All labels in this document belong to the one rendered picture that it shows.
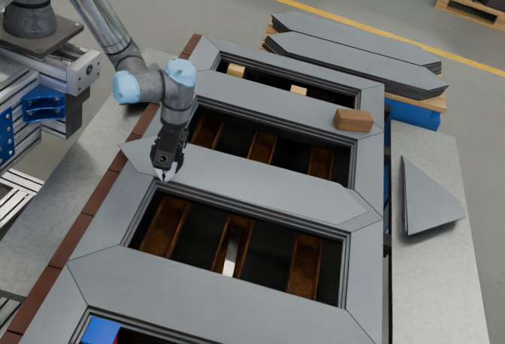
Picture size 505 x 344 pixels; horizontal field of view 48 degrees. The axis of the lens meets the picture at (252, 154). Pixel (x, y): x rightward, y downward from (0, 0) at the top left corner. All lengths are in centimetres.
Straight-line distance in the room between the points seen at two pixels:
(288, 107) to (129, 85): 78
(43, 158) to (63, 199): 119
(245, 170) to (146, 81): 47
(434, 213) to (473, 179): 172
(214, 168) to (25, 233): 54
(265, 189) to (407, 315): 51
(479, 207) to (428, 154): 124
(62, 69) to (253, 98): 64
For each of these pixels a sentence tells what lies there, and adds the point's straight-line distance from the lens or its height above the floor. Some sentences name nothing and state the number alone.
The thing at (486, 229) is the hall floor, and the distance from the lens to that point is 329.
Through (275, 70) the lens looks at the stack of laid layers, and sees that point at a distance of 222.
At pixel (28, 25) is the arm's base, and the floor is 108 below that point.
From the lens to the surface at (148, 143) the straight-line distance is 171.
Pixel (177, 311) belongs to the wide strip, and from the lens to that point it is 132.
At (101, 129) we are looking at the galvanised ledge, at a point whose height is 68.
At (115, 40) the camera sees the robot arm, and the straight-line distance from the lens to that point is 142.
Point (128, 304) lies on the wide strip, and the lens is 132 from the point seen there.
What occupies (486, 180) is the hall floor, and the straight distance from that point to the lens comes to 364.
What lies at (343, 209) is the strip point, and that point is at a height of 85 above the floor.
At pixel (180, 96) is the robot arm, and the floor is 114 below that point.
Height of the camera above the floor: 192
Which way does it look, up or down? 38 degrees down
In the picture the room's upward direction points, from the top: 15 degrees clockwise
